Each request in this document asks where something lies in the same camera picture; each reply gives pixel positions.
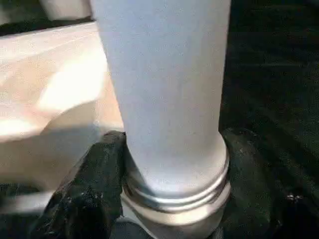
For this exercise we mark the white plastic table leg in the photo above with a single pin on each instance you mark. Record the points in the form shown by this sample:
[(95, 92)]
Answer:
[(162, 74)]

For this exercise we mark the black mat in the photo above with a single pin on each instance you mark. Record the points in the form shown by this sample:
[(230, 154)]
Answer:
[(274, 74)]

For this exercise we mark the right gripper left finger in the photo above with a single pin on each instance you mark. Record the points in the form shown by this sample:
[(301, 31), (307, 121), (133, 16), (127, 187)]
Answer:
[(82, 194)]

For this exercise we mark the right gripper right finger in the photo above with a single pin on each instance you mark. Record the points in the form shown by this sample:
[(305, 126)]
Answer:
[(249, 186)]

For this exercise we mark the white plastic table top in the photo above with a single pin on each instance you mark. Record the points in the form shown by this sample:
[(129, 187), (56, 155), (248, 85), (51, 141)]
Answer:
[(49, 74)]

